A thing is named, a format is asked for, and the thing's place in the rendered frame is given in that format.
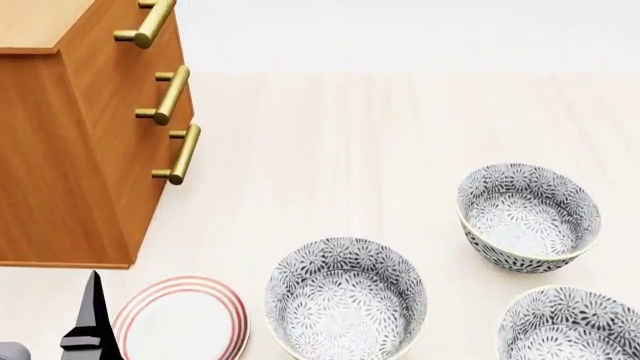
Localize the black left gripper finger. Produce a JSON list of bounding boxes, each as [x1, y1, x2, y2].
[[73, 269, 113, 339]]

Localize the floral patterned ceramic bowl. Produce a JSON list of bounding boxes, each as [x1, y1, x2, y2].
[[496, 285, 640, 360], [455, 162, 603, 274], [264, 236, 429, 360]]

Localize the wooden cabinet with drawers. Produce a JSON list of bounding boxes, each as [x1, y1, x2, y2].
[[0, 0, 196, 270]]

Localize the white plate with red rings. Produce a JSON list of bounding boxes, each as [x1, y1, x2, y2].
[[111, 275, 250, 360]]

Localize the brass bar drawer handle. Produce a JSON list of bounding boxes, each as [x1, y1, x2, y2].
[[134, 64, 192, 126], [113, 0, 178, 50], [151, 123, 203, 186]]

